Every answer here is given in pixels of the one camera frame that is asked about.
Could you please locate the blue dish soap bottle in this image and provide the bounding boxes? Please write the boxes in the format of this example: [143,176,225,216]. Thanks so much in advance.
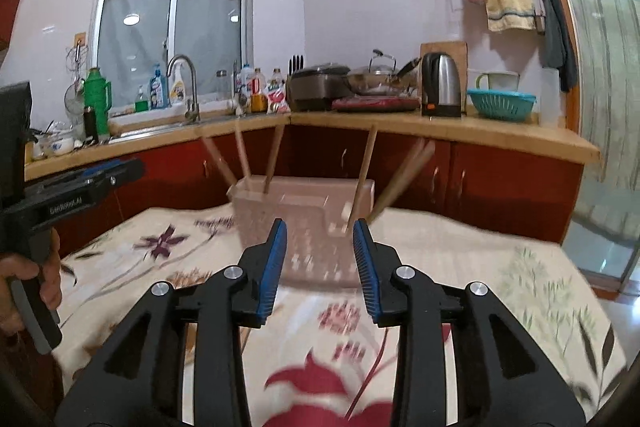
[149,64,168,109]

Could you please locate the wooden cutting board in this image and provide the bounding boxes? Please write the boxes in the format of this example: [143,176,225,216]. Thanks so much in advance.
[420,40,469,115]

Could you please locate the red white snack bag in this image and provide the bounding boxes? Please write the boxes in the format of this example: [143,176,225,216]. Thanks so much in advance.
[267,79,291,114]

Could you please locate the red induction cooktop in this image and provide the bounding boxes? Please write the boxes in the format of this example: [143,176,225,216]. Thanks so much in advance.
[332,95,420,113]

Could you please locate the green thermos flask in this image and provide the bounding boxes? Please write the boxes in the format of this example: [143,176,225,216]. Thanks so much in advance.
[84,67,112,140]

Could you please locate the dark grey hanging cloth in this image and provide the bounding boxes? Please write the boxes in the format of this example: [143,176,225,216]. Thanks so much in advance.
[541,0,578,94]

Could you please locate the white spray cleaner bottle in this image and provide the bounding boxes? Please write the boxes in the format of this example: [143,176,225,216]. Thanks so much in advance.
[168,61,186,106]

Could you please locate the floral white tablecloth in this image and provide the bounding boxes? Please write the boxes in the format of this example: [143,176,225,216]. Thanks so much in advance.
[54,205,627,426]

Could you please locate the hanging wire strainer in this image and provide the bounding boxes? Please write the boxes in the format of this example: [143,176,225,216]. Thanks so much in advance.
[63,35,87,127]

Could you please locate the cooking oil bottle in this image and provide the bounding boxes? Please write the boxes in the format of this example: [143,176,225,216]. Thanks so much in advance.
[248,67,268,113]

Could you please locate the teal plastic colander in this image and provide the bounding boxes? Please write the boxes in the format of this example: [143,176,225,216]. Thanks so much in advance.
[466,89,536,122]

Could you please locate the small green soap bottle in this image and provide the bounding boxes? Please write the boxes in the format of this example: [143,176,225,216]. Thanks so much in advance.
[134,86,149,113]

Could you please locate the person's left hand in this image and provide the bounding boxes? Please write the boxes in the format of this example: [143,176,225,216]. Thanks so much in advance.
[0,229,62,337]

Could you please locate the white plastic jug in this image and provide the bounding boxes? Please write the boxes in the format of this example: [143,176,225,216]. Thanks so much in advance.
[475,72,520,91]

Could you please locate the stainless steel sink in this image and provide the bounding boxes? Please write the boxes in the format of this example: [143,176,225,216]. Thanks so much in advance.
[107,115,243,143]

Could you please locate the black slim flask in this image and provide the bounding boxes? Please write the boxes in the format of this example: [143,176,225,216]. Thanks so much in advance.
[84,106,100,144]

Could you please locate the black rice cooker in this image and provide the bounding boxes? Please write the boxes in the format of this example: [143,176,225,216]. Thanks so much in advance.
[291,63,354,112]

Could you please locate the knife block with knives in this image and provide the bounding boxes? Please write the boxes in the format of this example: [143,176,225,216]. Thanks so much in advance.
[285,55,304,109]

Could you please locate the pink perforated utensil holder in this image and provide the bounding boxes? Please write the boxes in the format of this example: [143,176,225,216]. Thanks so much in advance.
[228,176,374,289]

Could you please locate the glass sliding door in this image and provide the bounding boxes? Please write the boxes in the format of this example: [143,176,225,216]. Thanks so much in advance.
[562,0,639,295]

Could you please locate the chrome sink faucet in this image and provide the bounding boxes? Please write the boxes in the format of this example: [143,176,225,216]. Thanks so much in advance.
[166,54,201,124]

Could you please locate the stainless electric kettle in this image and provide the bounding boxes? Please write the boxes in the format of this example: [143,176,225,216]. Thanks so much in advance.
[421,52,462,118]

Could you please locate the translucent plastic container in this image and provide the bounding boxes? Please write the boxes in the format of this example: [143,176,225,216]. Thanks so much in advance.
[538,68,561,128]

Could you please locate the red kitchen cabinets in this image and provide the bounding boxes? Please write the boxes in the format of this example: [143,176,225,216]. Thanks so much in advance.
[56,126,584,255]

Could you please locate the wooden chopstick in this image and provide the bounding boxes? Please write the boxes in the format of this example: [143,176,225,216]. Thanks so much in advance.
[366,140,435,225]
[262,124,284,194]
[367,138,425,222]
[347,124,378,228]
[234,120,252,191]
[201,138,238,187]

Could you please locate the white blue patterned bowl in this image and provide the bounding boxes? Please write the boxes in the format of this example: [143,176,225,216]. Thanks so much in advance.
[48,135,75,157]

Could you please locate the sliding glass window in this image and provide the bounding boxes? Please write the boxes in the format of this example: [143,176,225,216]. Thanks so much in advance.
[91,0,247,109]

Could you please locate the steel wok with lid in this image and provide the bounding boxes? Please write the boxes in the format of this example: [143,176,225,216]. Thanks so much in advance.
[346,49,421,96]

